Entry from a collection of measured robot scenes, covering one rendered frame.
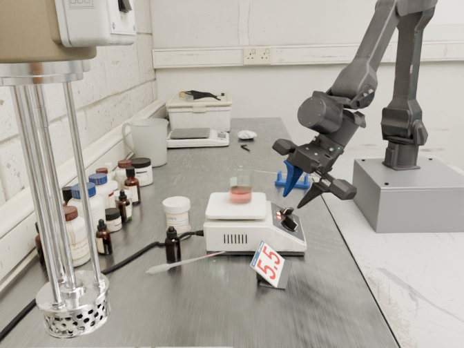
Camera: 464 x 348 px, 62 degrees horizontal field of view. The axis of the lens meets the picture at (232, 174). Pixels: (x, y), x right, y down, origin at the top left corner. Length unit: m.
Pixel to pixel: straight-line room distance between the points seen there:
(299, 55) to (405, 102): 1.24
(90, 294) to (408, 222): 0.69
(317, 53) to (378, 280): 1.56
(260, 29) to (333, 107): 1.47
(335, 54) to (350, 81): 1.39
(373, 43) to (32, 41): 0.63
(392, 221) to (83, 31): 0.75
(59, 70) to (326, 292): 0.54
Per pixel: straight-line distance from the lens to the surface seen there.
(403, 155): 0.99
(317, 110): 0.70
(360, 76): 0.78
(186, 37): 2.17
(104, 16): 0.30
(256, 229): 0.75
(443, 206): 0.93
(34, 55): 0.31
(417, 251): 0.86
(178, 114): 1.81
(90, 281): 0.43
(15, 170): 0.92
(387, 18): 0.84
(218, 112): 1.81
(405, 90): 0.94
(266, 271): 0.70
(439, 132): 2.47
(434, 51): 2.32
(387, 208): 0.89
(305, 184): 1.13
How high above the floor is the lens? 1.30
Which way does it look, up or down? 19 degrees down
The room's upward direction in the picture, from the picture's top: 2 degrees counter-clockwise
